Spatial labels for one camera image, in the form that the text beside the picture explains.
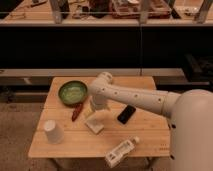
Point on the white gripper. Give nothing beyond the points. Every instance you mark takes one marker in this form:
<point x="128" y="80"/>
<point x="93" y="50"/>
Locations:
<point x="98" y="102"/>

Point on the white sponge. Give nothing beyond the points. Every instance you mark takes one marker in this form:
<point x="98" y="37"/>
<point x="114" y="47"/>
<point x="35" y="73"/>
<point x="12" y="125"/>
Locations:
<point x="94" y="124"/>

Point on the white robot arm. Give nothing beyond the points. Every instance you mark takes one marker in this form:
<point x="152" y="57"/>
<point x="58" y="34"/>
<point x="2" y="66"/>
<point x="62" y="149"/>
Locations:
<point x="190" y="115"/>

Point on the green ceramic bowl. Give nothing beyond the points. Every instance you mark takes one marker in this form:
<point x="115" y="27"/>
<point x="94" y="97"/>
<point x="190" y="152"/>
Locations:
<point x="73" y="92"/>

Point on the red chili pepper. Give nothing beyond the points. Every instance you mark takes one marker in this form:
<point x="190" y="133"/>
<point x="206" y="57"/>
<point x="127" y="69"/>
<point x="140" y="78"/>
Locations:
<point x="77" y="111"/>

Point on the black smartphone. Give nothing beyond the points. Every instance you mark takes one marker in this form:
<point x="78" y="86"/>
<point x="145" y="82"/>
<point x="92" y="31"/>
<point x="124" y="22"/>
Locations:
<point x="126" y="114"/>

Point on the wooden table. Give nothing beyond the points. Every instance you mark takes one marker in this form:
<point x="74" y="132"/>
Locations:
<point x="80" y="142"/>

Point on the white paper cup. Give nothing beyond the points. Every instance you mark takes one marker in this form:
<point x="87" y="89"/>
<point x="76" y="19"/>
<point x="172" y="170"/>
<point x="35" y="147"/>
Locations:
<point x="53" y="132"/>

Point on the white plastic bottle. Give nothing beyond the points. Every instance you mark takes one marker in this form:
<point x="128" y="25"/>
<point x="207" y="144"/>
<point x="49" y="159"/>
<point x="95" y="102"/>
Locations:
<point x="118" y="153"/>

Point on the red tray on shelf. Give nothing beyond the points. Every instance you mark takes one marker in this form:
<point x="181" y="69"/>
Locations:
<point x="132" y="8"/>

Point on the long background workbench shelf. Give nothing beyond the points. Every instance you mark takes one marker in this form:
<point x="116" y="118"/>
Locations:
<point x="99" y="13"/>

